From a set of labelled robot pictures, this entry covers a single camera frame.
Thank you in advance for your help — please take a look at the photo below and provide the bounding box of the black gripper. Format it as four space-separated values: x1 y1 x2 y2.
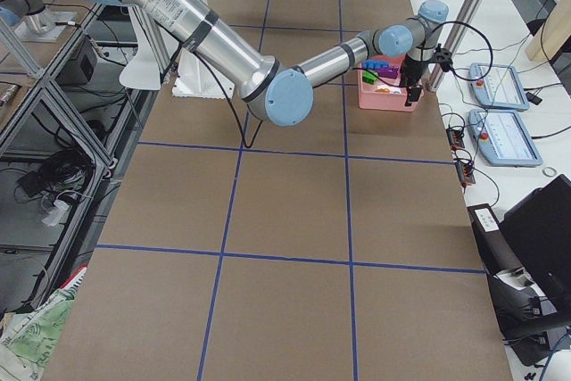
401 58 428 106

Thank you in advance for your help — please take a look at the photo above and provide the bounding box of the purple block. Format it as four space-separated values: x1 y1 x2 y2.
376 66 400 79

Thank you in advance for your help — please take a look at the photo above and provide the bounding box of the green block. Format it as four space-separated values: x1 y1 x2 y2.
361 70 378 85

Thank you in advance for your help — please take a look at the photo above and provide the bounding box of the long blue block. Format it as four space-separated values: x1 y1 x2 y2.
361 59 389 70

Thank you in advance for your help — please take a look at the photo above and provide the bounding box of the pink plastic box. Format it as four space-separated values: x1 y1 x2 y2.
358 68 423 112

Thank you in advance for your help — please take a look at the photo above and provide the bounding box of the far teach pendant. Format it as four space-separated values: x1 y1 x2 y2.
468 62 529 112

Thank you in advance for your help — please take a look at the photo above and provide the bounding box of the teach pendant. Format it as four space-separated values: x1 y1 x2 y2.
467 109 542 167
468 62 529 112

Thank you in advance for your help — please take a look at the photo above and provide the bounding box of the near teach pendant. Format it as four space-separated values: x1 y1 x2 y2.
467 109 542 167

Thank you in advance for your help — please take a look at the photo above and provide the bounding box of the black monitor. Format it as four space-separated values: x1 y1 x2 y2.
501 174 570 310

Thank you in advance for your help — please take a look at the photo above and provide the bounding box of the black label printer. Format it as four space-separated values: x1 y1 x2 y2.
467 203 522 275

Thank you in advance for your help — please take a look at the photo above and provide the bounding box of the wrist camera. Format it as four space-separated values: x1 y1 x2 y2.
431 44 453 73

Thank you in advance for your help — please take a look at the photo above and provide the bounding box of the aluminium frame post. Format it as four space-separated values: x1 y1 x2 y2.
426 0 509 93

